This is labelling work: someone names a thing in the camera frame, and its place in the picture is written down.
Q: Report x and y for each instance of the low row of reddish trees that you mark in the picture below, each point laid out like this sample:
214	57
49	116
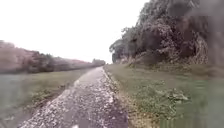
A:
33	60

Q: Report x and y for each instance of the grey leaf-strewn asphalt path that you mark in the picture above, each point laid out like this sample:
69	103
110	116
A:
83	100

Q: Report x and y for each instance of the grass strip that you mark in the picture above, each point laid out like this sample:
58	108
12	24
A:
33	87
160	90

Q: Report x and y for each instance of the tall dark wood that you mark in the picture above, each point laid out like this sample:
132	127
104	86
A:
166	33

